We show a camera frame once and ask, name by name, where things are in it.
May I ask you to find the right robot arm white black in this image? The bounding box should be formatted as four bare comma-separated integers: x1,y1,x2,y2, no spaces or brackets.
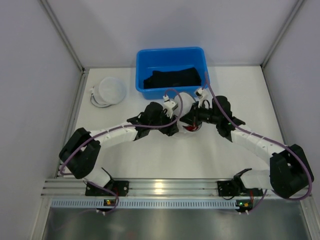
177,96,314,199

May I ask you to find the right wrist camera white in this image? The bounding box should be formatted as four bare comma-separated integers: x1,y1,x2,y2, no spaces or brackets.
194,87,208,102

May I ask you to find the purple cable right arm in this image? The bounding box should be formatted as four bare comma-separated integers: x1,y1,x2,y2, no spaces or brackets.
203,71,315,216

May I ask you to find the black garment in bin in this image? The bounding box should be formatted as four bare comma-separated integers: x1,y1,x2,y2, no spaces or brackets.
143,67,202,89

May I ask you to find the white mesh laundry bag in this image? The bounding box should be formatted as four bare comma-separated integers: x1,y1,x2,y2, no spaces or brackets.
173,92,202,139
90,76,127,108

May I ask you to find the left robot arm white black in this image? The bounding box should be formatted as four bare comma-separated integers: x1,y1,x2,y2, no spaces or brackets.
59,100,183,196

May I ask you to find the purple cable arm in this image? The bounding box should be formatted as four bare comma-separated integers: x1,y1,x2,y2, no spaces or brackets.
59,88,185,215
203,71,315,216

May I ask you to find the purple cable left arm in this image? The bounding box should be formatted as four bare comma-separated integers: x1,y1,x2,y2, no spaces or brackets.
59,88,185,215

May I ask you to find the blue plastic bin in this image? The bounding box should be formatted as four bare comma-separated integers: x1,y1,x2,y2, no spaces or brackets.
135,46,209,100

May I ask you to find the aluminium mounting rail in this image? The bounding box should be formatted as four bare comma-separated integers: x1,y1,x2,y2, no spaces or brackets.
41,177,313,198

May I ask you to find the red bra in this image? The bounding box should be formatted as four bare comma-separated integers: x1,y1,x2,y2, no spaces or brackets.
183,125,199,132

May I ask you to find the slotted cable duct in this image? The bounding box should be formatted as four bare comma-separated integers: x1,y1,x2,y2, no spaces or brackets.
51,198,252,210

